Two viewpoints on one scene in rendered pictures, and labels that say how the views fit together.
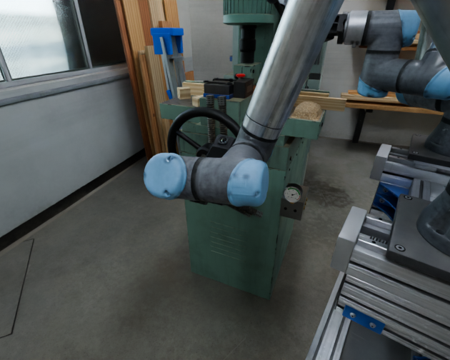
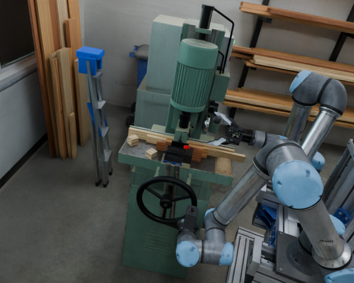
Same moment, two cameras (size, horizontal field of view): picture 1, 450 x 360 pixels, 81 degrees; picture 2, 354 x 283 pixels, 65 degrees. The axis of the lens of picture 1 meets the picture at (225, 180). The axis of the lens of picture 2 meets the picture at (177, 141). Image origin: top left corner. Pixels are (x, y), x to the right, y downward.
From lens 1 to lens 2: 0.72 m
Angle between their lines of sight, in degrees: 19
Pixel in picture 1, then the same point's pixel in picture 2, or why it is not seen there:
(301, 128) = (222, 179)
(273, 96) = (234, 211)
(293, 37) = (248, 194)
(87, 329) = not seen: outside the picture
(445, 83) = not seen: hidden behind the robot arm
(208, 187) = (209, 260)
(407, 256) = (284, 273)
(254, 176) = (231, 255)
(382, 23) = not seen: hidden behind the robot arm
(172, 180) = (194, 259)
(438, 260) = (295, 273)
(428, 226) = (291, 256)
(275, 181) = (200, 206)
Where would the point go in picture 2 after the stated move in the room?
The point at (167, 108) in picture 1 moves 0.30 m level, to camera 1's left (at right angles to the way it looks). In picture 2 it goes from (125, 156) to (61, 158)
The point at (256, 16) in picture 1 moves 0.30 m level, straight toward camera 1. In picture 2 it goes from (196, 109) to (214, 142)
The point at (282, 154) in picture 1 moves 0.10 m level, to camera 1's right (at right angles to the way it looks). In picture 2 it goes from (207, 192) to (224, 191)
